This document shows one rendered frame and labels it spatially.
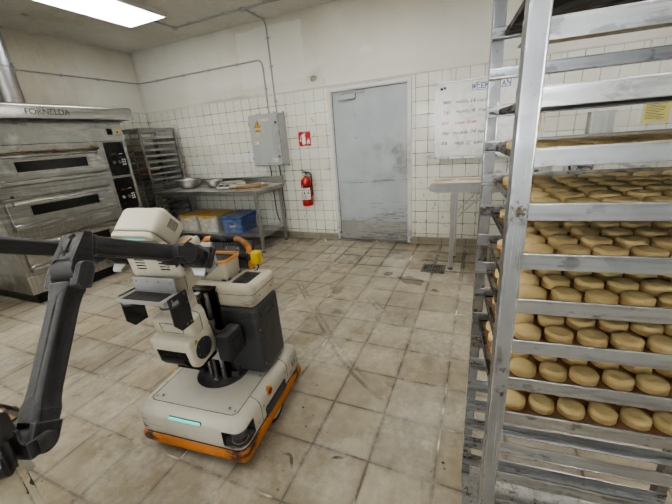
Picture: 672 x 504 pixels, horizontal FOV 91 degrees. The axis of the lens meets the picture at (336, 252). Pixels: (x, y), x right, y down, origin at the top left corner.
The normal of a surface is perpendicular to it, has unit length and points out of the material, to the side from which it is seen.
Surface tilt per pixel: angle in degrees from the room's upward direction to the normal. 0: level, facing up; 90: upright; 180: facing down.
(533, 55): 90
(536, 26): 90
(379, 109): 90
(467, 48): 90
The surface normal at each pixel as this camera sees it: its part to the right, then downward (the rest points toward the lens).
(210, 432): -0.29, 0.34
